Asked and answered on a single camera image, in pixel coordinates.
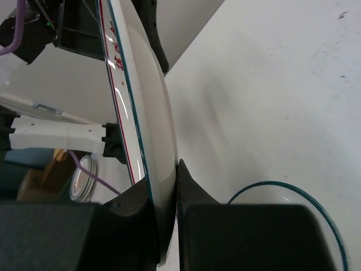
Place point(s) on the cardboard box in background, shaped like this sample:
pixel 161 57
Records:
pixel 46 185

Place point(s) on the orange sunburst pattern plate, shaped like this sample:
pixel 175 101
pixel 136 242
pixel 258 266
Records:
pixel 142 109

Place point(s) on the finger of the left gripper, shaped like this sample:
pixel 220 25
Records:
pixel 146 10

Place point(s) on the white green-rimmed plate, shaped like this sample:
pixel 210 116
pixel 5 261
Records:
pixel 277 192

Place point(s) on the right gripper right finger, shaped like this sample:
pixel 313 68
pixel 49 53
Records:
pixel 216 236

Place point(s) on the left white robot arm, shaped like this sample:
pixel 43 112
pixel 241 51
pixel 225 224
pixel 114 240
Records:
pixel 23 132

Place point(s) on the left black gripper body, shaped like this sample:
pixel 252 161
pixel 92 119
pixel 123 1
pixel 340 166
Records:
pixel 69 25

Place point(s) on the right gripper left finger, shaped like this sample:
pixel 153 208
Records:
pixel 118 235

